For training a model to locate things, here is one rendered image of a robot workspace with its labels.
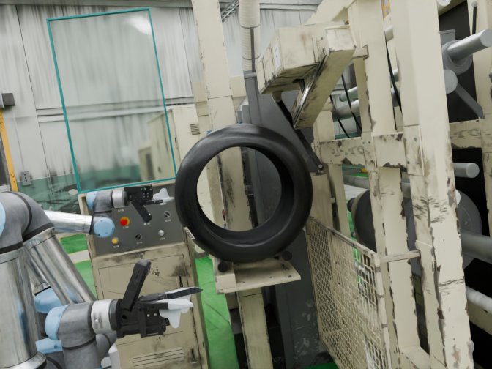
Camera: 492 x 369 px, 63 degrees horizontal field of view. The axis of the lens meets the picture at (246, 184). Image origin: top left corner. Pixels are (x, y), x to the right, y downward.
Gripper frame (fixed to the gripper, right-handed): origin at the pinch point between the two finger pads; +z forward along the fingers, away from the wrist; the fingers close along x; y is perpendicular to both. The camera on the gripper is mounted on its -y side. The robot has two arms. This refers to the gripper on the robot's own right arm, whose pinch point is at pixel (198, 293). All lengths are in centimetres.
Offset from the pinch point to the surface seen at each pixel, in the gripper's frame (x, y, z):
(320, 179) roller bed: -108, -26, 51
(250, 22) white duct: -136, -124, 29
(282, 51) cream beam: -45, -70, 34
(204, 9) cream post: -98, -117, 5
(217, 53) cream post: -101, -95, 8
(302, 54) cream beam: -45, -69, 40
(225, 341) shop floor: -206, 79, -20
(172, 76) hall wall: -994, -397, -157
